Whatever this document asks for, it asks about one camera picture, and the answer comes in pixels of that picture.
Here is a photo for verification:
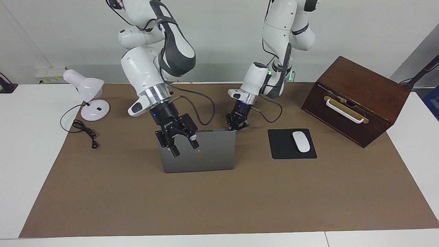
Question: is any black stand pole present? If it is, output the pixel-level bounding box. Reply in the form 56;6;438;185
400;55;439;90

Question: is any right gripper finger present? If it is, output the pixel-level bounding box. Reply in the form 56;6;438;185
166;137;181;158
186;131;200;150

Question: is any black mouse pad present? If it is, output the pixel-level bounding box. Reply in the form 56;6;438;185
268;129;318;160

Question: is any silver laptop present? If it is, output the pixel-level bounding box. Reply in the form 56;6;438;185
158;129;237;174

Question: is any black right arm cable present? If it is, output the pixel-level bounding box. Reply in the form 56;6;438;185
167;81;216;126

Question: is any blue crate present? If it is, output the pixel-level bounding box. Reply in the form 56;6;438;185
423;86;439;121

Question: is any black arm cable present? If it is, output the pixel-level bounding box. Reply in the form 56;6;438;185
167;81;216;126
251;93;283;124

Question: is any black lamp power cable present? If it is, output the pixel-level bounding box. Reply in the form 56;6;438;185
60;103;100;150

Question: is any dark wooden box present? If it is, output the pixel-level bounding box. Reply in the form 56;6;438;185
301;56;411;148

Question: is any white desk lamp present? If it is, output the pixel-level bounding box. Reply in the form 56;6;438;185
63;69;110;121

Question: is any white power strip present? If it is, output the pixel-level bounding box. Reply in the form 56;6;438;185
35;66;66;84

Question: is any brown table mat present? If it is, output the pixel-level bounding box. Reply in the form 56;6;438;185
19;82;439;238

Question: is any black clamp mount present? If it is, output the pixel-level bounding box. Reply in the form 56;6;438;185
0;73;18;94

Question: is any white computer mouse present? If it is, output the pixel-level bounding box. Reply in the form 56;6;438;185
292;131;311;153

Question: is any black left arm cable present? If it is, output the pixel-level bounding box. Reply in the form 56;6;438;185
251;93;283;124

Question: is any white box handle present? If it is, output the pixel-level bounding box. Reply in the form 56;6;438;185
325;98;365;124

